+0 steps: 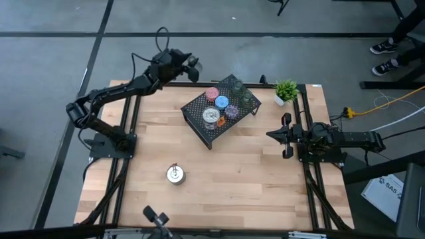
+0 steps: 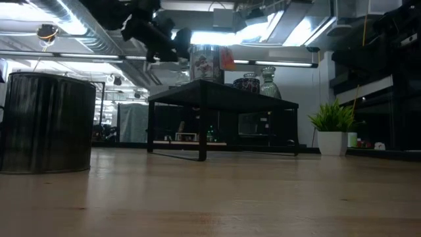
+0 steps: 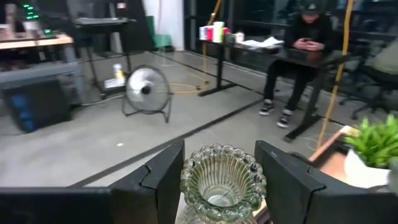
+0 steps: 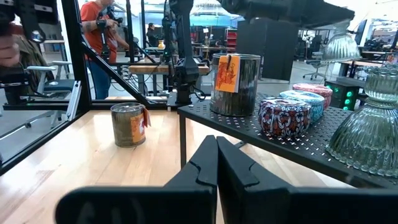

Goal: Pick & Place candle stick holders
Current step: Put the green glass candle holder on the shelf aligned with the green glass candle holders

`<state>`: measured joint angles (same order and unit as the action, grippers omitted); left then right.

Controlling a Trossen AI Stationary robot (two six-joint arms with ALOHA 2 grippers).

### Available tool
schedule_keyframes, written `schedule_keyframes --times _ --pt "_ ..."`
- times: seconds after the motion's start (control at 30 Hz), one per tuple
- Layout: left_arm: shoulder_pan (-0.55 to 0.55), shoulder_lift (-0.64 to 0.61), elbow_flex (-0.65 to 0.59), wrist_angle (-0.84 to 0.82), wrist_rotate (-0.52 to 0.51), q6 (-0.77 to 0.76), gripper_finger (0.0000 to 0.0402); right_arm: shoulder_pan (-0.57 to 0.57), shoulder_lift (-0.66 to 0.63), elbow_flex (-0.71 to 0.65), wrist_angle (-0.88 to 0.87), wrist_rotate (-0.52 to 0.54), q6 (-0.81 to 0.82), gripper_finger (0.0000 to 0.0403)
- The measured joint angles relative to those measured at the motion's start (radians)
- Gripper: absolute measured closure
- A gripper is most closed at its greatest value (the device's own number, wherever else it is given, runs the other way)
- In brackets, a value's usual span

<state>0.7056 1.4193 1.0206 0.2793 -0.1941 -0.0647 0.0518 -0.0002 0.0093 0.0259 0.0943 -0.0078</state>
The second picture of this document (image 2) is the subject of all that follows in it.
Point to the grey partition panel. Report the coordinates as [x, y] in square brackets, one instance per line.
[133, 121]

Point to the dark floral patterned candle tin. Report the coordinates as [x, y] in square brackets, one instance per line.
[246, 86]

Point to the green plant in white pot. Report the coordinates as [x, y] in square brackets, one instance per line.
[332, 143]

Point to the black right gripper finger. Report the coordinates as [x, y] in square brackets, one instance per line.
[365, 56]

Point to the silver candle can orange tag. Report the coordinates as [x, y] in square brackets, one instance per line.
[205, 66]
[46, 125]

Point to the ribbed glass candlestick holder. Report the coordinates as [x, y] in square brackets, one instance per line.
[270, 87]
[250, 76]

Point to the silver ceiling air duct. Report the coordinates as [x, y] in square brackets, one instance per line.
[95, 39]

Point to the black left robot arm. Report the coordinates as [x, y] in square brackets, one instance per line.
[105, 13]

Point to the black perforated metal shelf riser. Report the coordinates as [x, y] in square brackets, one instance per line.
[204, 98]

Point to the black aluminium table frame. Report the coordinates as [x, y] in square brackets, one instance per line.
[378, 154]

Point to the ceiling light strip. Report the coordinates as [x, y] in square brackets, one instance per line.
[283, 63]

